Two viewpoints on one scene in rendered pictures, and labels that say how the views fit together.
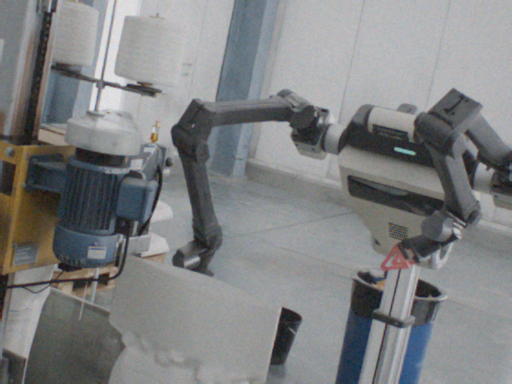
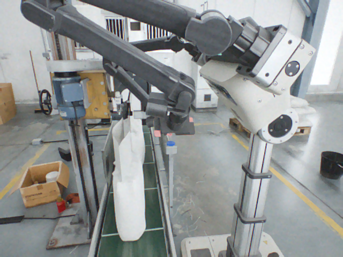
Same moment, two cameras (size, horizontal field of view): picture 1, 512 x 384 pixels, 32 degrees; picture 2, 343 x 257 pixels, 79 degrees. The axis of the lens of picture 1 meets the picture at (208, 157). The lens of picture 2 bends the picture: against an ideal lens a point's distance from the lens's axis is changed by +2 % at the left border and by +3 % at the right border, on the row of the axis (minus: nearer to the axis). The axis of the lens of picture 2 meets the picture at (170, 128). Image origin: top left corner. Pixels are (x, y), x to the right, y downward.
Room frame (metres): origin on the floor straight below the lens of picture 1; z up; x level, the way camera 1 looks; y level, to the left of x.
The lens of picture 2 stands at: (1.83, -1.08, 1.48)
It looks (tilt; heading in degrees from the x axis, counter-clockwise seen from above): 21 degrees down; 53
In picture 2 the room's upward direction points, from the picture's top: straight up
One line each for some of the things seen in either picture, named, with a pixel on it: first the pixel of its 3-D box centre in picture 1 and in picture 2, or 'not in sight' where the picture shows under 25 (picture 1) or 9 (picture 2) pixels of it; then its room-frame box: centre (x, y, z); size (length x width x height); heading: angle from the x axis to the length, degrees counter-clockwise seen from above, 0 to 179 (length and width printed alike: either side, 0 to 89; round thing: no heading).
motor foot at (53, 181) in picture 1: (58, 176); not in sight; (2.11, 0.35, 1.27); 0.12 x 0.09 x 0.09; 151
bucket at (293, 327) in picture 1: (272, 335); (333, 165); (4.77, -0.53, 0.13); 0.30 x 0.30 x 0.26
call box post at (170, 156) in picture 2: not in sight; (170, 195); (2.65, -0.02, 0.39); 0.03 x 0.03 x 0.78; 61
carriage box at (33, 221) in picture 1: (21, 195); (85, 93); (2.24, 0.45, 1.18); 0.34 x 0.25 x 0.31; 151
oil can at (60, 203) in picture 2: not in sight; (59, 201); (1.96, 0.83, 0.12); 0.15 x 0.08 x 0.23; 61
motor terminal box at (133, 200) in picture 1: (135, 204); (72, 93); (2.09, 0.15, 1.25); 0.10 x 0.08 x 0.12; 176
